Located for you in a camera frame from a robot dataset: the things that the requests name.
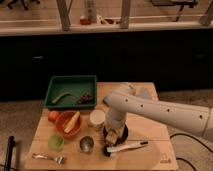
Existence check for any grey triangular cloth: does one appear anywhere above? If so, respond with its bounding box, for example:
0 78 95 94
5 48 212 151
137 88 153 100

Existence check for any yellow corn cob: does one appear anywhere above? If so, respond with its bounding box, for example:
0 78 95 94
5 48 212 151
64 111 80 133

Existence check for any orange tomato fruit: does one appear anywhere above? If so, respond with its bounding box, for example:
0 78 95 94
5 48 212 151
48 111 60 123

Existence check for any red object on shelf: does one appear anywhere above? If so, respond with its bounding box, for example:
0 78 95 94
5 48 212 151
79 16 92 25

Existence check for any white round cup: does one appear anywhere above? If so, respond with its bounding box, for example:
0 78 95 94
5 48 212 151
89 109 105 128

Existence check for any green plastic cup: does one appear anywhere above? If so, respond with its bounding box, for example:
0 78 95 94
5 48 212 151
48 134 64 151

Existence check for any black pole at left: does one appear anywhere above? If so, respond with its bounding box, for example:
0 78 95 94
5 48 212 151
4 136 15 171

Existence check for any green bean pod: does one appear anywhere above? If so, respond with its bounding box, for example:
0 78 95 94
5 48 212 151
51 92 72 104

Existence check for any wooden black felt eraser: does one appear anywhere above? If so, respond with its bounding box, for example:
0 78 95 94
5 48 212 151
105 131 119 145

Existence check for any small steel cup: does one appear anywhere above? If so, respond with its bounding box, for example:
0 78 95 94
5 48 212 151
80 136 94 154

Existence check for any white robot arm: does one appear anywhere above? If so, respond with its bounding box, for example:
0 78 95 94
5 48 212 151
104 82 213 142

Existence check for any green plastic tray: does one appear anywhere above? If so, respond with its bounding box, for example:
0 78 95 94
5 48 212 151
44 75 97 110

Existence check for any white black dish brush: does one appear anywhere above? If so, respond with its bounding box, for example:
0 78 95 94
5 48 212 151
103 141 149 157

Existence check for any silver fork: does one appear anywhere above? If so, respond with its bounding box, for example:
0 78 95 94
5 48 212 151
32 153 65 164

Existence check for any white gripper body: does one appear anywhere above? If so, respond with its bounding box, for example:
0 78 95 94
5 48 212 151
105 118 126 137

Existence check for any black cable on floor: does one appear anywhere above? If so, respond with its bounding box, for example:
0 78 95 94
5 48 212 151
169 132 213 171

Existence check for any orange bowl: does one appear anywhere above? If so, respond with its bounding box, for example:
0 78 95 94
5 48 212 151
55 111 82 139

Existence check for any brown grape bunch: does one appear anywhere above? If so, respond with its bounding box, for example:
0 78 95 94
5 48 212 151
77 93 93 104

